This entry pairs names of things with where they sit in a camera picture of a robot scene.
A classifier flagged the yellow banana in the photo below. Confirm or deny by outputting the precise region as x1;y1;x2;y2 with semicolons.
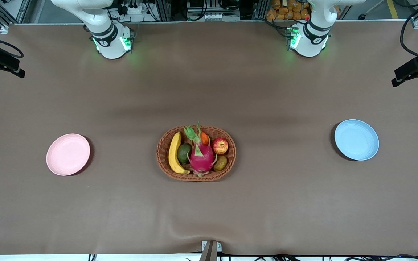
168;132;191;175

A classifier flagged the red apple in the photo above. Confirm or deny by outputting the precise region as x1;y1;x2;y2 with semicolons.
213;138;229;155

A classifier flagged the light blue plate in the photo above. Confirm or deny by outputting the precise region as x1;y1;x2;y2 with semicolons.
334;119;380;161

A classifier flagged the pink plate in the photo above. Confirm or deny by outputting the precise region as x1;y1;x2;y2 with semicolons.
46;133;91;177

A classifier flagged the orange items pile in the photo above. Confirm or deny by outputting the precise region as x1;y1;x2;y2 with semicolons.
266;0;312;21

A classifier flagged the white power strip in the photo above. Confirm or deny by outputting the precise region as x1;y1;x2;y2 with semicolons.
119;0;154;17

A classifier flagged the brown wicker basket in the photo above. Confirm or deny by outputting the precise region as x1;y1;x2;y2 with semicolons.
156;125;237;182

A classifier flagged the green avocado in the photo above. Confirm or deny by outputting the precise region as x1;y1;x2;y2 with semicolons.
177;144;193;164

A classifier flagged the table cover cloth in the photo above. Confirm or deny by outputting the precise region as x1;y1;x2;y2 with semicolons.
0;21;418;256

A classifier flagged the brown kiwi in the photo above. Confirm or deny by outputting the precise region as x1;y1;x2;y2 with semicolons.
213;155;228;171

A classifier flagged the grey electronics box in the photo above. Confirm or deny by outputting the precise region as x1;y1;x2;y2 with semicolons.
187;0;241;22

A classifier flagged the pink dragon fruit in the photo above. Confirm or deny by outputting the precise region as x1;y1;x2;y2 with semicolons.
183;123;218;177

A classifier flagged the black right camera cable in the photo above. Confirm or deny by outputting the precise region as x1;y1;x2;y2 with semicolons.
0;34;25;59

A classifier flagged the grey metal bracket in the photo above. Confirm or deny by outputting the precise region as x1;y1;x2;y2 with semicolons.
199;240;222;261

